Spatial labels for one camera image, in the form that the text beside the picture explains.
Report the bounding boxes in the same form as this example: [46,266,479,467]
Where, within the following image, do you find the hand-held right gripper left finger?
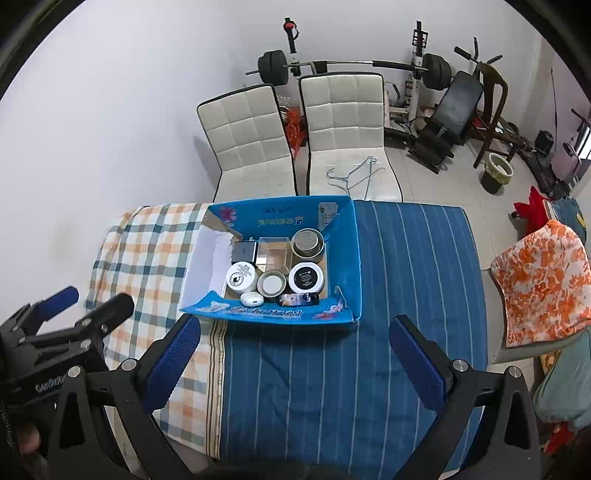
[46,315,202,480]

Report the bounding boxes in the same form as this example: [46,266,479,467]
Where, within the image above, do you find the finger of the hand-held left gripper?
[10,286,80,332]
[68,293,136,341]

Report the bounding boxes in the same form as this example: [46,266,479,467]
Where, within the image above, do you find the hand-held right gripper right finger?
[389,315,542,480]

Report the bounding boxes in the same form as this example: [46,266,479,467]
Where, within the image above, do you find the white round jar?
[225,261,258,291]

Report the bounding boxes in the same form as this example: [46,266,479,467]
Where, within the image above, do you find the clear tape roll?
[257,269,289,298]

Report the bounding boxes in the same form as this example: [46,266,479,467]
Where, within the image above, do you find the grey power adapter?
[231,241,258,265]

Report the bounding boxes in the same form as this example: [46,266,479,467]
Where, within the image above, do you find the blue printed cardboard box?
[179,195,362,326]

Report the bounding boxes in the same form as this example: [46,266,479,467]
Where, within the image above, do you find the white jar with black lid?
[287,261,325,294]

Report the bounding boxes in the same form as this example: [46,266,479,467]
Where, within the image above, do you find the person's left hand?
[16,422,43,457]

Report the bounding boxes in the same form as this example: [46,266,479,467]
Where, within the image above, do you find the orange and blue checked cloth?
[85,203,229,460]

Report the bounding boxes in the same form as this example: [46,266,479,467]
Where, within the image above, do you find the grey chair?
[482,268,591,365]

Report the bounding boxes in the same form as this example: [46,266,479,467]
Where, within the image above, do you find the blue striped cloth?
[217,199,490,476]

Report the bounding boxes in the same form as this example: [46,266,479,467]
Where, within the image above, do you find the clear plastic box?
[256,236,294,273]

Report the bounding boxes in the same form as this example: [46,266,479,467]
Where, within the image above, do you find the pale teal cloth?
[533,332,591,432]

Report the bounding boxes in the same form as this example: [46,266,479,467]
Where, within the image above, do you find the orange floral cloth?
[489,220,591,348]

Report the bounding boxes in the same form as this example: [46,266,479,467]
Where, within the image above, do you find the red patterned cloth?
[540,422,575,455]

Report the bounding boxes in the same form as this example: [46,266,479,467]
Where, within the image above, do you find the round tin with grey lid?
[291,228,326,261]

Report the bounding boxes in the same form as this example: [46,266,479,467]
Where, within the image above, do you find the plain red cloth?
[512,186,550,236]

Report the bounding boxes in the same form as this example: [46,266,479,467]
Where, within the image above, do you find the black trash bin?
[480,154,514,195]

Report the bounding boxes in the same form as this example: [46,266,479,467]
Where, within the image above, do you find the white padded chair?
[197,84,298,204]
[298,72,403,202]

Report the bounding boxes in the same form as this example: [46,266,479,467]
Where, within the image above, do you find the red plastic bag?
[283,107,306,148]

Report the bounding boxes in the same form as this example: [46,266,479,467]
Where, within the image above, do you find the black exercise machine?
[522,108,591,199]

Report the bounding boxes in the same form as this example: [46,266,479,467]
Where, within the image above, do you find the black weight bench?
[406,71,485,174]

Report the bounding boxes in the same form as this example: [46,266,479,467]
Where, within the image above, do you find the brown wooden chair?
[471,62,527,169]

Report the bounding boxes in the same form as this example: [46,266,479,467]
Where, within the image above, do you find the black barbell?
[246,50,453,90]

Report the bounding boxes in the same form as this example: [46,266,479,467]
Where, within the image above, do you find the barbell with rack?
[283,17,432,125]

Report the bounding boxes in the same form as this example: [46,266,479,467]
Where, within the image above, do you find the wire clothes hanger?
[325,157,386,195]

